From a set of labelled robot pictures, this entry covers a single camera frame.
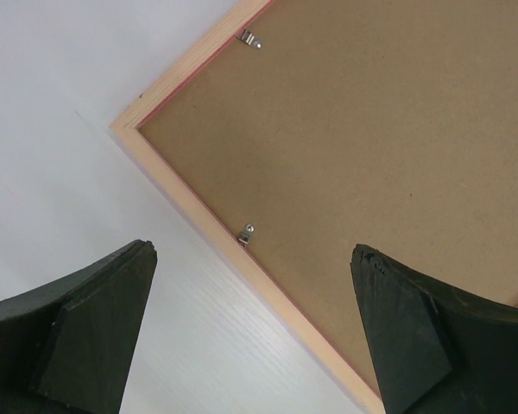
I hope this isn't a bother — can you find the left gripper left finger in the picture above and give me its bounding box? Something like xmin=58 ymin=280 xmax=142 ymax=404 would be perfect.
xmin=0 ymin=240 xmax=157 ymax=413

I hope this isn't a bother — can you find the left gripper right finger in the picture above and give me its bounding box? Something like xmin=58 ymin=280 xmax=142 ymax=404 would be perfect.
xmin=351 ymin=244 xmax=518 ymax=413

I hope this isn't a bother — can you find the pink picture frame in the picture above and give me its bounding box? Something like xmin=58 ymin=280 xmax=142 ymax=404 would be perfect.
xmin=108 ymin=0 xmax=518 ymax=414

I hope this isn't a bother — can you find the metal retaining clip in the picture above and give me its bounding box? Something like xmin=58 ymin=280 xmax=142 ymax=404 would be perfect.
xmin=237 ymin=223 xmax=256 ymax=248
xmin=239 ymin=28 xmax=262 ymax=50

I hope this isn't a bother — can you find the brown frame backing board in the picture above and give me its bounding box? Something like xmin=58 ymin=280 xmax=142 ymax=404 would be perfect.
xmin=136 ymin=0 xmax=518 ymax=398

